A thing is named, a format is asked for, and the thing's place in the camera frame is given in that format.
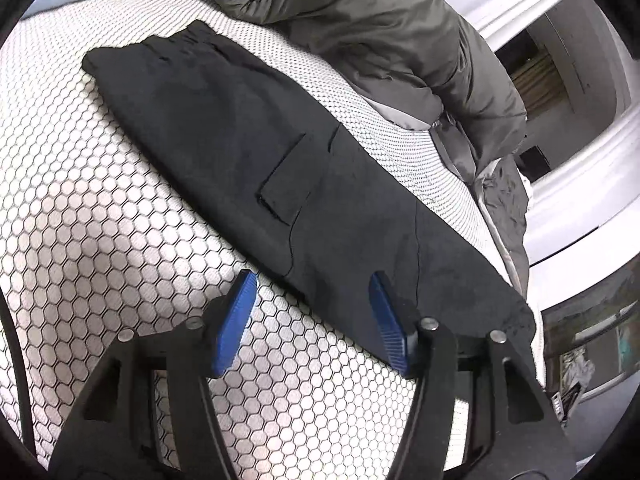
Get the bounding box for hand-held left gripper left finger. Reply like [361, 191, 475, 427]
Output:
[47, 268, 258, 480]

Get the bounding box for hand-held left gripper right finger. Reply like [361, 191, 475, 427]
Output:
[368, 271, 578, 480]

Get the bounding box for black pants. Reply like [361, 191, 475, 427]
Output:
[81, 20, 538, 366]

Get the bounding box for dark grey blanket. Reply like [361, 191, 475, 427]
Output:
[470, 152, 532, 297]

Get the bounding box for hexagon patterned mattress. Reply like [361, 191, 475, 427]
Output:
[0, 0, 548, 480]

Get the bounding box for white crumpled clothes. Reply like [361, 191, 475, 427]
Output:
[559, 349, 597, 397]

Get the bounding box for glass door wardrobe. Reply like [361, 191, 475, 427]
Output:
[540, 260, 640, 411]

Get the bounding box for teal folded cloth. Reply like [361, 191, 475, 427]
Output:
[616, 329, 637, 362]

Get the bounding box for olive curtain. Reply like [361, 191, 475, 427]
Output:
[510, 52, 563, 111]

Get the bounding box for grey puffy duvet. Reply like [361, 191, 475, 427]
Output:
[187, 0, 528, 183]

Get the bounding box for black cable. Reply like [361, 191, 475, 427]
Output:
[0, 287, 38, 461]

